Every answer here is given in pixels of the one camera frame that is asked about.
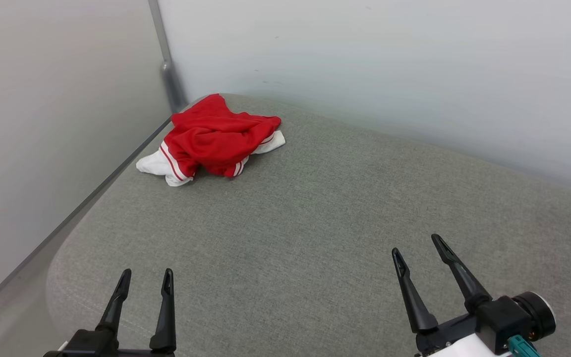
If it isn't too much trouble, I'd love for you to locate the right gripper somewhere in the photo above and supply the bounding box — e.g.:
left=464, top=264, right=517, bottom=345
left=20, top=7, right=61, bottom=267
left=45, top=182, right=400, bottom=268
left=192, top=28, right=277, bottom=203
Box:
left=392, top=234, right=512, bottom=357

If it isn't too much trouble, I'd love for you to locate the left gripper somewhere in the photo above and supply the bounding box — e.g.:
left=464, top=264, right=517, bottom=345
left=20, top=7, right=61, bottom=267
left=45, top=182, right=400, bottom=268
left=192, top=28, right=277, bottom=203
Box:
left=43, top=268, right=177, bottom=357

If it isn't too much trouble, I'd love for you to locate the red and white garment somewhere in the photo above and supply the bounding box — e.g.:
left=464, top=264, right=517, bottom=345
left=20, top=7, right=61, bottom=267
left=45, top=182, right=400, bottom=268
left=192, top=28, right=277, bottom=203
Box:
left=135, top=93, right=286, bottom=187

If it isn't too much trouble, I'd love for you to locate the grey fabric sofa cushion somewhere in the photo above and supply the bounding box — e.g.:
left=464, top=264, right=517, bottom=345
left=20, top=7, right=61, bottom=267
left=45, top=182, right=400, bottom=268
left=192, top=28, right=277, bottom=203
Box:
left=46, top=93, right=571, bottom=357

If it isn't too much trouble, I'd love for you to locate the grey metal corner pole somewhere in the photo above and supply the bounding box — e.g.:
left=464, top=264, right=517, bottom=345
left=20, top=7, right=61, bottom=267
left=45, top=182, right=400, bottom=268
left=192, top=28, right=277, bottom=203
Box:
left=148, top=0, right=187, bottom=114

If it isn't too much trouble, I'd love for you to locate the grey partition base rail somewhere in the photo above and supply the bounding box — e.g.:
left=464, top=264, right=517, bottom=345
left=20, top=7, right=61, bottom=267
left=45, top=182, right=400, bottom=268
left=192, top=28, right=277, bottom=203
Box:
left=0, top=116, right=173, bottom=321

